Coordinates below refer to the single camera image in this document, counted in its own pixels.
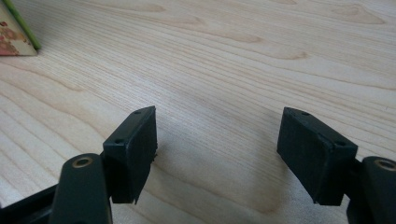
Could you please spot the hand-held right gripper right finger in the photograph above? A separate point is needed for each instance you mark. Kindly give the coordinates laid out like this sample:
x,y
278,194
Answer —
x,y
314,155

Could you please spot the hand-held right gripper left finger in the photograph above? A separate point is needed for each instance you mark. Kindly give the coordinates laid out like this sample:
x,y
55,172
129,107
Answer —
x,y
137,155

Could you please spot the colourful picture book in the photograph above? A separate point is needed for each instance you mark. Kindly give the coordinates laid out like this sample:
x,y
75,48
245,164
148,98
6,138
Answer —
x,y
14,34

